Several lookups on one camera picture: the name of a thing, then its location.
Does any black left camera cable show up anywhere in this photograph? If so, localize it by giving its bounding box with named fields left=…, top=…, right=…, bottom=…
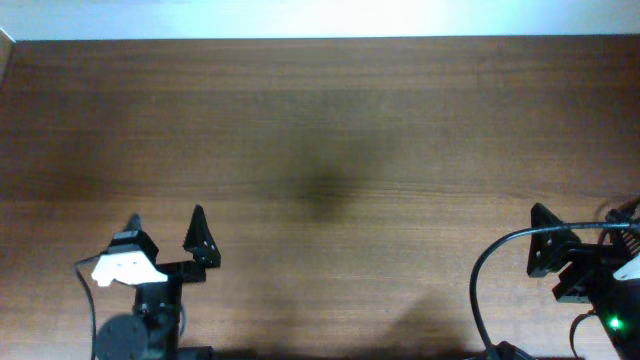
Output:
left=73, top=254, right=101, bottom=360

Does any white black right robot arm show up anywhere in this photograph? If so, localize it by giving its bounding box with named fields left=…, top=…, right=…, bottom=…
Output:
left=527, top=203, right=639, bottom=359

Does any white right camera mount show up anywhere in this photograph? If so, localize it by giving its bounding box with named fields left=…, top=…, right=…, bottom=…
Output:
left=613, top=256, right=640, bottom=281

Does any black right camera cable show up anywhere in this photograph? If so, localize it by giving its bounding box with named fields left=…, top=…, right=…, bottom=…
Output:
left=468, top=221, right=640, bottom=360

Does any black camera cable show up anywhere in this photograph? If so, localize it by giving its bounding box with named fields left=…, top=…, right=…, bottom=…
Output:
left=468, top=221, right=640, bottom=360
left=73, top=254, right=101, bottom=360

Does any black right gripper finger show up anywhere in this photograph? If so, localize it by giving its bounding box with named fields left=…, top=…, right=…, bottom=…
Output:
left=605, top=209, right=639, bottom=260
left=527, top=203, right=581, bottom=278

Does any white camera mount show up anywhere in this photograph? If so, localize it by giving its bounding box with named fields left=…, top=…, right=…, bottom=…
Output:
left=91, top=250, right=168, bottom=287
left=613, top=256, right=640, bottom=281

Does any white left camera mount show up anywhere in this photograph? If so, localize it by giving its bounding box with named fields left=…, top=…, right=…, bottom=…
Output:
left=91, top=250, right=168, bottom=287

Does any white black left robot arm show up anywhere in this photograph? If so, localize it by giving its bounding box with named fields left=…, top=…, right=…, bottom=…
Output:
left=91, top=205, right=221, bottom=360

